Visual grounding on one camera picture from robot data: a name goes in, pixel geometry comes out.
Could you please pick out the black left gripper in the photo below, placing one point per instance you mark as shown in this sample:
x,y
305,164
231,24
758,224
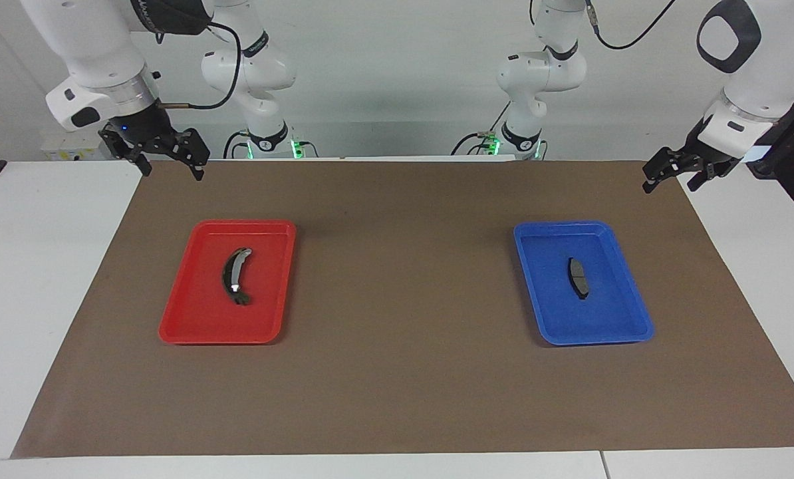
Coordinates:
x,y
699,154

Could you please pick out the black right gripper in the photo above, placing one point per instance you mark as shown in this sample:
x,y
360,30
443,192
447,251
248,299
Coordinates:
x,y
149,130

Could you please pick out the curved brake shoe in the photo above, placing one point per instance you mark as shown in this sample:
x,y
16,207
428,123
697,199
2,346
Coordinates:
x,y
235,273

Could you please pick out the grey brake pad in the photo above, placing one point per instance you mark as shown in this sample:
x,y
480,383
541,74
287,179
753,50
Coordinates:
x,y
578,278

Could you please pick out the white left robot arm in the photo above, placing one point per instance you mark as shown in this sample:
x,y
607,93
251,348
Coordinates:
x,y
769,73

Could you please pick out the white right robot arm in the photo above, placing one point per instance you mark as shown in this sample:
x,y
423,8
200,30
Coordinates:
x,y
91,40

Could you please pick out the blue plastic tray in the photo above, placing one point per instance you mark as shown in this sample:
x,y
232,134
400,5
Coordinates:
x,y
603,316

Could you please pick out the red plastic tray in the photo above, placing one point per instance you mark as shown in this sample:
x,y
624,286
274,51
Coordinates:
x,y
201,313

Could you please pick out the brown table mat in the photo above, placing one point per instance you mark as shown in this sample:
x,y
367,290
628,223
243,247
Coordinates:
x,y
403,386

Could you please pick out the white wall box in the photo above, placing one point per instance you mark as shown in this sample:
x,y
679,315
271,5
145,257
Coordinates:
x,y
71,150

